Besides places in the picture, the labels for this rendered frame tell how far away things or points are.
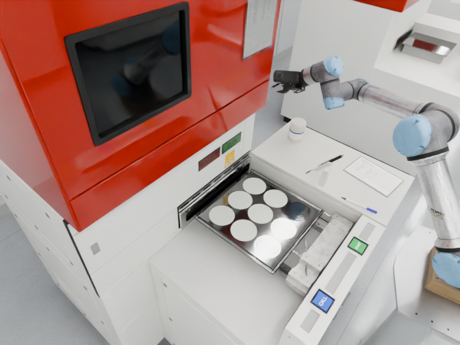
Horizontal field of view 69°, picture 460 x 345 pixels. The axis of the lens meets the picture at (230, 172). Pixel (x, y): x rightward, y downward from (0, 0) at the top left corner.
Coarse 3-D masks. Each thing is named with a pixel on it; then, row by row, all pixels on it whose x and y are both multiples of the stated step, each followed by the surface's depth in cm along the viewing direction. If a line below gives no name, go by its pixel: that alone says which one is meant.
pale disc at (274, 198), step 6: (270, 192) 140; (276, 192) 140; (282, 192) 141; (264, 198) 138; (270, 198) 138; (276, 198) 138; (282, 198) 138; (270, 204) 135; (276, 204) 136; (282, 204) 136
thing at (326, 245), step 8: (328, 224) 132; (328, 232) 129; (336, 232) 129; (344, 232) 130; (320, 240) 126; (328, 240) 126; (336, 240) 127; (312, 248) 123; (320, 248) 123; (328, 248) 124; (336, 248) 124; (312, 256) 121; (320, 256) 121; (328, 256) 121; (304, 272) 116; (312, 272) 116; (320, 272) 117; (288, 280) 113; (296, 288) 112; (304, 296) 112
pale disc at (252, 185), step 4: (248, 180) 145; (252, 180) 145; (256, 180) 145; (260, 180) 145; (244, 184) 143; (248, 184) 143; (252, 184) 143; (256, 184) 143; (260, 184) 143; (264, 184) 144; (244, 188) 141; (248, 188) 141; (252, 188) 141; (256, 188) 141; (260, 188) 142; (264, 188) 142; (248, 192) 140; (252, 192) 140; (256, 192) 140; (260, 192) 140
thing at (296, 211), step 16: (256, 176) 147; (208, 208) 132; (272, 208) 134; (288, 208) 134; (304, 208) 135; (256, 224) 128; (272, 224) 128; (288, 224) 129; (304, 224) 129; (256, 240) 122; (272, 240) 123; (288, 240) 123; (256, 256) 117; (272, 256) 118
